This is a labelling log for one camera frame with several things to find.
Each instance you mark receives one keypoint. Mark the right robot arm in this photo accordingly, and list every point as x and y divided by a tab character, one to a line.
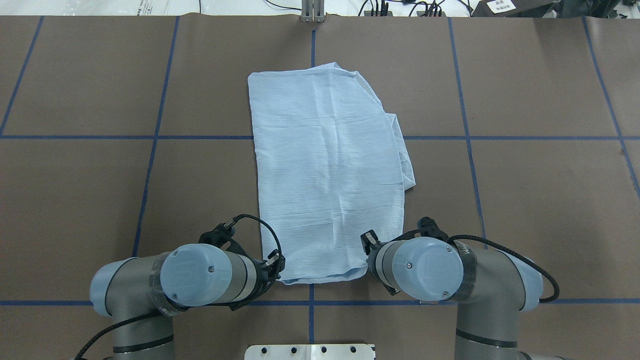
490	284

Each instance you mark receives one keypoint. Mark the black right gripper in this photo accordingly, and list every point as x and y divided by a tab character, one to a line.
371	248

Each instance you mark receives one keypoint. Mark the light blue button-up shirt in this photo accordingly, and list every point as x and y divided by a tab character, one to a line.
332	164

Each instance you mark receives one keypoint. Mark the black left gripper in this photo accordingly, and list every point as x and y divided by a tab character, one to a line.
262	273

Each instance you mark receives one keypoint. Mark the aluminium frame post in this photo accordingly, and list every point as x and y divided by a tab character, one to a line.
313	11

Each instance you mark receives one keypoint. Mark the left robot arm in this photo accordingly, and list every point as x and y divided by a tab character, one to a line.
142	295

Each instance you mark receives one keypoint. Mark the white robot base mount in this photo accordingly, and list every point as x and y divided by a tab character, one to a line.
326	351

